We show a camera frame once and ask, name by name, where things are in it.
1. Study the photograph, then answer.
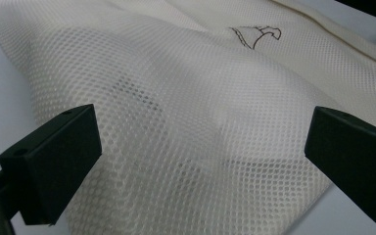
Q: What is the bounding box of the white mesh laundry bag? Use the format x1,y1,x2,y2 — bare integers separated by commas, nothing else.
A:
0,0,376,235

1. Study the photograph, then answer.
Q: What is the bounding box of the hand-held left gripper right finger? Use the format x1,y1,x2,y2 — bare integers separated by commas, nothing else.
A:
304,105,376,227

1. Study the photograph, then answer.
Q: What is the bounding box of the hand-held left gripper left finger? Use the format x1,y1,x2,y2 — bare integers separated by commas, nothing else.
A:
0,104,103,226

